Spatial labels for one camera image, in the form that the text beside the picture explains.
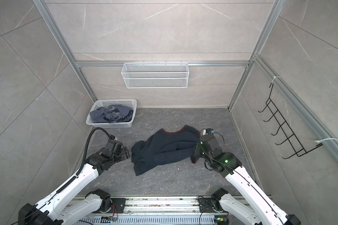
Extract navy tank top red trim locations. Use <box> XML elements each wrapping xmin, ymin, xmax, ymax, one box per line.
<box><xmin>131</xmin><ymin>125</ymin><xmax>200</xmax><ymax>176</ymax></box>

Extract white plastic laundry basket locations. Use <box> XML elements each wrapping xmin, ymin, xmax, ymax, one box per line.
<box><xmin>86</xmin><ymin>99</ymin><xmax>137</xmax><ymax>128</ymax></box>

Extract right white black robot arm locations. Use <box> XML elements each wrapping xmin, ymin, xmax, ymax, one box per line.
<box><xmin>194</xmin><ymin>133</ymin><xmax>301</xmax><ymax>225</ymax></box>

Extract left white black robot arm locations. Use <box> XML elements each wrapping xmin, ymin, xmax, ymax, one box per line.
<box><xmin>17</xmin><ymin>140</ymin><xmax>130</xmax><ymax>225</ymax></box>

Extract grey blue tank top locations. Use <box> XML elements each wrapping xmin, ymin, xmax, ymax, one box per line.
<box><xmin>90</xmin><ymin>105</ymin><xmax>134</xmax><ymax>123</ymax></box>

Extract small circuit board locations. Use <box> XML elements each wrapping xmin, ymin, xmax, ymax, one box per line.
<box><xmin>100</xmin><ymin>216</ymin><xmax>118</xmax><ymax>223</ymax></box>

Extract white zip tie lower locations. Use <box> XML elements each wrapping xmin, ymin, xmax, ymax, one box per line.
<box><xmin>315</xmin><ymin>137</ymin><xmax>338</xmax><ymax>143</ymax></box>

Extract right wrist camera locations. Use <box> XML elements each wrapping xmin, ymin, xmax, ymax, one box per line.
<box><xmin>200</xmin><ymin>128</ymin><xmax>214</xmax><ymax>136</ymax></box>

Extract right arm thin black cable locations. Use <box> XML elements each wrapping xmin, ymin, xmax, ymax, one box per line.
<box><xmin>199</xmin><ymin>129</ymin><xmax>277</xmax><ymax>223</ymax></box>

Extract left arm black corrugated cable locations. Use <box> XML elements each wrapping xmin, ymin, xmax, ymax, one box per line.
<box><xmin>75</xmin><ymin>127</ymin><xmax>116</xmax><ymax>176</ymax></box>

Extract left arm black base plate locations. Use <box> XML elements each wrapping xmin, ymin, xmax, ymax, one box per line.
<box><xmin>99</xmin><ymin>198</ymin><xmax>126</xmax><ymax>214</ymax></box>

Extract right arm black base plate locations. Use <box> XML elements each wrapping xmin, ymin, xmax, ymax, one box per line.
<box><xmin>197</xmin><ymin>196</ymin><xmax>223</xmax><ymax>213</ymax></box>

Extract aluminium mounting rail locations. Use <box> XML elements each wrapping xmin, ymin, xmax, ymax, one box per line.
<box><xmin>68</xmin><ymin>188</ymin><xmax>249</xmax><ymax>218</ymax></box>

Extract white slotted cable duct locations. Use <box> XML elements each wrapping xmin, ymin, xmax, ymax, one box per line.
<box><xmin>74</xmin><ymin>214</ymin><xmax>215</xmax><ymax>225</ymax></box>

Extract white wire mesh wall basket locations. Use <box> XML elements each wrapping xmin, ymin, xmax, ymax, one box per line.
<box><xmin>121</xmin><ymin>62</ymin><xmax>189</xmax><ymax>89</ymax></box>

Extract black wire hook rack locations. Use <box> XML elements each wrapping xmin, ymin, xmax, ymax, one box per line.
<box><xmin>258</xmin><ymin>83</ymin><xmax>323</xmax><ymax>159</ymax></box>

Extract aluminium frame profiles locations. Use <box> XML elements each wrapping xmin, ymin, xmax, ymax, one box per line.
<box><xmin>33</xmin><ymin>1</ymin><xmax>338</xmax><ymax>163</ymax></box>

